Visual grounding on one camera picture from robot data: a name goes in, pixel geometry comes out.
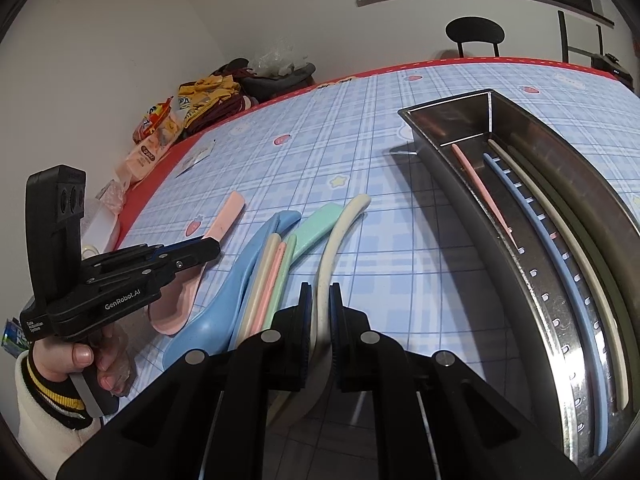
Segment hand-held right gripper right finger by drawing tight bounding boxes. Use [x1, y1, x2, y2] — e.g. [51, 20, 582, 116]
[330, 282, 583, 480]

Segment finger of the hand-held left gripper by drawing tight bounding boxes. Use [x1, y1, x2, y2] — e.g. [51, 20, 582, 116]
[81, 243, 173, 286]
[149, 237, 222, 289]

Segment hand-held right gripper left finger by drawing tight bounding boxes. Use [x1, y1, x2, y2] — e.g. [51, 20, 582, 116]
[55, 282, 321, 480]

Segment pink spoon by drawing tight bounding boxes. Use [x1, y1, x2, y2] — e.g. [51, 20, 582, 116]
[149, 192, 246, 336]

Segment blue spoon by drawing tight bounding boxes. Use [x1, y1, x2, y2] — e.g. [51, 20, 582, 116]
[162, 210, 302, 371]

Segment cream spoon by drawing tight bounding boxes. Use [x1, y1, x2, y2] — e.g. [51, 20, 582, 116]
[270, 195, 372, 426]

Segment metal utensil tray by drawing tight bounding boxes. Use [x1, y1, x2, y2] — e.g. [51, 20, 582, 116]
[397, 88, 640, 476]

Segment blue chopstick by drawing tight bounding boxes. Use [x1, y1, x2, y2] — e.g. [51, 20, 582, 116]
[482, 154, 610, 457]

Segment person's left forearm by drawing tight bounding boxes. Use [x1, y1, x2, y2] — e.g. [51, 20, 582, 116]
[14, 350, 101, 441]

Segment person's left hand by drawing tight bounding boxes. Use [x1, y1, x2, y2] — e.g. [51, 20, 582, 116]
[31, 321, 137, 400]

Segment clear plastic food container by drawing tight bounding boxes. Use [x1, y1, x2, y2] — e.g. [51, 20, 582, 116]
[82, 180, 126, 251]

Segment small white packet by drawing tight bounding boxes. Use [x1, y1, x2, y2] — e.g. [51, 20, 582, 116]
[175, 140, 216, 178]

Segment pink snack package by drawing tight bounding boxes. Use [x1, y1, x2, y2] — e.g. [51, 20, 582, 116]
[115, 122, 183, 183]

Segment blue printed packet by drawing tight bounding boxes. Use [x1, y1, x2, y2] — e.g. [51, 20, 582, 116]
[0, 317, 21, 348]

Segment red snack bag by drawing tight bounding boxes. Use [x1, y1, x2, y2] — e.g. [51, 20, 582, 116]
[132, 98, 173, 143]

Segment blue plaid table mat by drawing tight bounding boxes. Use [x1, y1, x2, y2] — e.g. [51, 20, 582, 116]
[107, 60, 640, 480]

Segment yellow and maroon clothing pile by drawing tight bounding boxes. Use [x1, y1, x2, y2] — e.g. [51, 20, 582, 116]
[177, 75, 246, 136]

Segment grey stool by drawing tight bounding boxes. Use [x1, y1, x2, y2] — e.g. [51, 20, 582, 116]
[235, 62, 317, 106]

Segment clear plastic bag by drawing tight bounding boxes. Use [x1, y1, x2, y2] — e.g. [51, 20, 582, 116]
[247, 45, 308, 78]

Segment black round-back chair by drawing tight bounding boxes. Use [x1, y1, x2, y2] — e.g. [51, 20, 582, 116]
[445, 16, 506, 59]

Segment dark windowsill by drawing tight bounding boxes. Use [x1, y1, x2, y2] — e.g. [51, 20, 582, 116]
[356, 0, 615, 28]

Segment brown rice cooker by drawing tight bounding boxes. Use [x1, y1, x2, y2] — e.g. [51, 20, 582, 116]
[597, 52, 636, 91]

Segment black metal frame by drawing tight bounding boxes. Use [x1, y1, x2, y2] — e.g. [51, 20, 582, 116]
[557, 10, 606, 67]

